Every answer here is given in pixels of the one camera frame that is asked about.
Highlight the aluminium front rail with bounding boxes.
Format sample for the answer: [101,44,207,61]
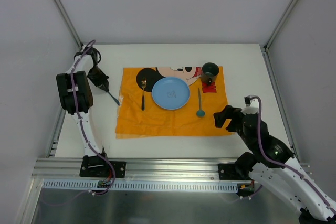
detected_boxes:
[32,157,236,182]

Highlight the dark green mug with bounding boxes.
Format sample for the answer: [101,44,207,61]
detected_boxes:
[201,62,219,86]

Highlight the teal plastic spoon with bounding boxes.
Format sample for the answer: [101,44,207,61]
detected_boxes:
[196,88,205,117]

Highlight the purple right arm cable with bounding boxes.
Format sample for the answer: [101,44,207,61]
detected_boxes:
[220,95,336,216]

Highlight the right aluminium frame post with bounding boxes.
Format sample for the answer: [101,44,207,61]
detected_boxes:
[263,0,300,52]

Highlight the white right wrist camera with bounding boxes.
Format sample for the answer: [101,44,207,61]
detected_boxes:
[242,95,259,114]

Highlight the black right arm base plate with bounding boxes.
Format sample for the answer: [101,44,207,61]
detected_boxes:
[218,163,251,180]

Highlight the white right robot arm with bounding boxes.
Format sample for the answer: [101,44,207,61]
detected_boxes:
[214,105,335,223]

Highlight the left aluminium frame post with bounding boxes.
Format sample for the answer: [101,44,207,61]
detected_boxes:
[52,0,83,48]

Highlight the blue plastic knife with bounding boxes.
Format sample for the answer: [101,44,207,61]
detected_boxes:
[107,91,120,106]

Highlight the orange cartoon cloth placemat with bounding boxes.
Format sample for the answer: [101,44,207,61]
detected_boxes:
[115,67,230,139]

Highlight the aluminium frame post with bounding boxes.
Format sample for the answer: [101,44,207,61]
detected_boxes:
[52,0,83,48]
[263,0,300,52]

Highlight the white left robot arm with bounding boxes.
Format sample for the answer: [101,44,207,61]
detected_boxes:
[56,48,110,177]

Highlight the gold fork green handle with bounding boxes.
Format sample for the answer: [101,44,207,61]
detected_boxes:
[141,77,146,111]

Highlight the light blue plate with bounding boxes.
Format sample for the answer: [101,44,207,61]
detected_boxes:
[152,77,191,110]

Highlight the white slotted cable duct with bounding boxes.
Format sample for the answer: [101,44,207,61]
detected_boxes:
[43,179,238,193]

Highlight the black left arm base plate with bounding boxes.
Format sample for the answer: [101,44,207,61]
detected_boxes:
[79,156,126,178]

